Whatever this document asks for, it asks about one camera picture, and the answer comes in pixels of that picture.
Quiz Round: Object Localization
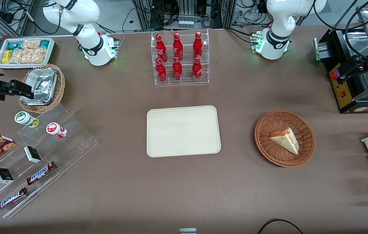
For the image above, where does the red cola bottle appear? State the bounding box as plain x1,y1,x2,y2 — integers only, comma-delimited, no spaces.
172,32,184,61
172,57,183,81
193,32,203,60
156,58,167,83
192,57,203,82
156,34,168,63

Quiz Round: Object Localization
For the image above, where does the clear acrylic stepped shelf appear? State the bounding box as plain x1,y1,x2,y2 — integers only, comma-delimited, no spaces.
0,103,99,219

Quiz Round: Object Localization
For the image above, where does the clear rice cracker bag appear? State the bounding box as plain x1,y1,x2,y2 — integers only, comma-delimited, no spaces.
21,40,41,50
9,48,47,64

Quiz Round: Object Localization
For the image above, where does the black cable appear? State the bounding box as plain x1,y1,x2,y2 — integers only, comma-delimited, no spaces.
257,219,304,234

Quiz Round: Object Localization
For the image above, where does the black food warmer machine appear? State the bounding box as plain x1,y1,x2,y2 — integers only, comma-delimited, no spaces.
313,5,368,114

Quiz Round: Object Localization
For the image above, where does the white rectangular snack bin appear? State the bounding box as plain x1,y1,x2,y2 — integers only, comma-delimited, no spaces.
0,37,56,70

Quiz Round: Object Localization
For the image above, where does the brown wicker basket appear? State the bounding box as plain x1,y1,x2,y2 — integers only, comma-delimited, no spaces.
254,110,316,168

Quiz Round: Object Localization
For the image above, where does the green lid yogurt cup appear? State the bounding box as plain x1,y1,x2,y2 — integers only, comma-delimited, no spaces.
15,111,40,128

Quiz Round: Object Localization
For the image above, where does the triangular sandwich wedge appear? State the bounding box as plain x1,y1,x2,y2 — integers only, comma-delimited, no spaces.
269,127,300,155

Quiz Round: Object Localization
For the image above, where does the silver foil wrapped pack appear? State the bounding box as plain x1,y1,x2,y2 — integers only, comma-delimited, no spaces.
20,68,58,105

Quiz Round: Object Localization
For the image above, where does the beige plastic tray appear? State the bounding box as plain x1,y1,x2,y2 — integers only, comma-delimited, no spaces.
146,105,222,158

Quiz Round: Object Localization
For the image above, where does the tan wicker basket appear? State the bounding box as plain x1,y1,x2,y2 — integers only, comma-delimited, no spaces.
19,63,65,113

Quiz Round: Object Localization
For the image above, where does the aluminium frame rack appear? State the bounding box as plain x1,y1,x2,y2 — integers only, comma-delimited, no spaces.
133,0,236,31

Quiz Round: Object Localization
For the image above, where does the Snickers chocolate bar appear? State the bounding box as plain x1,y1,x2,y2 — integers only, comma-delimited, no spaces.
26,162,57,186
0,187,28,212

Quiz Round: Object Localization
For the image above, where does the small black box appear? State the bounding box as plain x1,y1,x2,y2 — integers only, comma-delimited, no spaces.
0,168,14,184
24,146,42,163

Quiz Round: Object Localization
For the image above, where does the clear acrylic bottle rack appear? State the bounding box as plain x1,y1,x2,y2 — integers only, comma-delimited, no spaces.
150,29,210,85

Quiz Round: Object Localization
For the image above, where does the red lid yogurt cup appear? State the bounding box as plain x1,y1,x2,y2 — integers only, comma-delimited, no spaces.
46,122,68,138

